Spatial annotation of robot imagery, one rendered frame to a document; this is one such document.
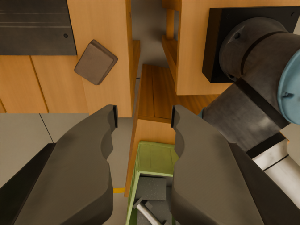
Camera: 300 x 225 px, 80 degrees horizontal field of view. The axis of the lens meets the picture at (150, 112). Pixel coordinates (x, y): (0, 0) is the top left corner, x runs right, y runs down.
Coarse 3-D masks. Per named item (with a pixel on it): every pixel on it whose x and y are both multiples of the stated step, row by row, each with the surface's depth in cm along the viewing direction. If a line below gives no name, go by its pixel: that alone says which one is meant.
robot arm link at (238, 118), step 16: (224, 96) 33; (240, 96) 30; (208, 112) 34; (224, 112) 32; (240, 112) 30; (256, 112) 29; (224, 128) 31; (240, 128) 30; (256, 128) 29; (272, 128) 29; (240, 144) 29; (256, 144) 28; (272, 144) 28; (256, 160) 28; (272, 160) 28; (288, 160) 28; (272, 176) 28; (288, 176) 27; (288, 192) 26
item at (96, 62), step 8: (88, 48) 45; (96, 48) 45; (104, 48) 47; (88, 56) 46; (96, 56) 46; (104, 56) 46; (112, 56) 48; (80, 64) 47; (88, 64) 47; (96, 64) 47; (104, 64) 47; (112, 64) 49; (80, 72) 48; (88, 72) 48; (96, 72) 48; (104, 72) 48; (88, 80) 49; (96, 80) 49
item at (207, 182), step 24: (192, 120) 10; (192, 144) 8; (216, 144) 8; (192, 168) 7; (216, 168) 7; (192, 192) 6; (216, 192) 6; (240, 192) 6; (192, 216) 6; (216, 216) 5; (240, 216) 5
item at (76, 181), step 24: (96, 120) 10; (72, 144) 8; (96, 144) 8; (48, 168) 7; (72, 168) 7; (96, 168) 7; (48, 192) 6; (72, 192) 6; (96, 192) 6; (24, 216) 5; (48, 216) 5; (72, 216) 5; (96, 216) 6
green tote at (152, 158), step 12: (144, 144) 76; (156, 144) 77; (168, 144) 79; (144, 156) 70; (156, 156) 71; (168, 156) 73; (144, 168) 65; (156, 168) 66; (168, 168) 67; (132, 180) 84; (132, 192) 70; (132, 204) 74; (132, 216) 90
